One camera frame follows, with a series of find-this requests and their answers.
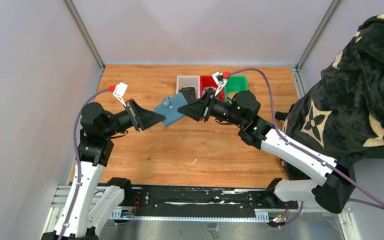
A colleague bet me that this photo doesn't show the cards in green bin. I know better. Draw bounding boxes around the cards in green bin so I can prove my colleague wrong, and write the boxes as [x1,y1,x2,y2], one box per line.
[227,91,238,101]

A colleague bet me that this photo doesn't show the red plastic bin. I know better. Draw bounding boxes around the red plastic bin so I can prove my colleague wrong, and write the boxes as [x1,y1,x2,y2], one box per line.
[199,75,225,101]

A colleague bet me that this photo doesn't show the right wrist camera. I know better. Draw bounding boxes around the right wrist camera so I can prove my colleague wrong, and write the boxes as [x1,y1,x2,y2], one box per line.
[211,72,228,96]

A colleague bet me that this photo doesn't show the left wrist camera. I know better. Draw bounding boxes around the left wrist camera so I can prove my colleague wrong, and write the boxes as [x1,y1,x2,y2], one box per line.
[112,82,128,107]

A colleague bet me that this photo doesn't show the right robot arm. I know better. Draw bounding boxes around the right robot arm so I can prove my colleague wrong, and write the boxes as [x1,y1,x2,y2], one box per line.
[178,90,355,214]

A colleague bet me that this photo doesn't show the white plastic bin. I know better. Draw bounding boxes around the white plastic bin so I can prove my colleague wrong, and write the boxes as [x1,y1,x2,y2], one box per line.
[175,75,201,99]

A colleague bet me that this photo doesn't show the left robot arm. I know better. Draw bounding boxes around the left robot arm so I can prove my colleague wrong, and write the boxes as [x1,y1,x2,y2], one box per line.
[41,99,166,240]

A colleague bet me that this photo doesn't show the black wallet in white bin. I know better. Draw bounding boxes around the black wallet in white bin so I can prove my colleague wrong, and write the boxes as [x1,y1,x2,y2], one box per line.
[179,86,197,104]

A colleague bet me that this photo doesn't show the black floral blanket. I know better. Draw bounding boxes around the black floral blanket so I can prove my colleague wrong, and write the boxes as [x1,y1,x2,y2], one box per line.
[275,14,384,163]

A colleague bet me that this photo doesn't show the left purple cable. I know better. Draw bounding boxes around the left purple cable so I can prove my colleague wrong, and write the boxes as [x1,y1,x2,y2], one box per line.
[56,85,117,240]

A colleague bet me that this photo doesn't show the blue card holder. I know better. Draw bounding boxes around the blue card holder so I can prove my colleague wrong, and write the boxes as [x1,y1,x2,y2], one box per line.
[154,92,188,127]

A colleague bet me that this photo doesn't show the green plastic bin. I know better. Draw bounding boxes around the green plastic bin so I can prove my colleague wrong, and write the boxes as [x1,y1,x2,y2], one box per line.
[224,75,249,103]

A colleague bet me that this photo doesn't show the white card in red bin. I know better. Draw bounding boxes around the white card in red bin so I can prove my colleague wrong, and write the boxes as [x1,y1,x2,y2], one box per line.
[202,86,214,95]

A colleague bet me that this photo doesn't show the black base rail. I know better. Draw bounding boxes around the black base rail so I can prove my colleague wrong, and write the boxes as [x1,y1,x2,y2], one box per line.
[100,184,299,220]

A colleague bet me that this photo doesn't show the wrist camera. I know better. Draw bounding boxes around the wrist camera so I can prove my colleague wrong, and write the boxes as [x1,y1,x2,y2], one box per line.
[211,72,228,96]
[112,82,128,107]

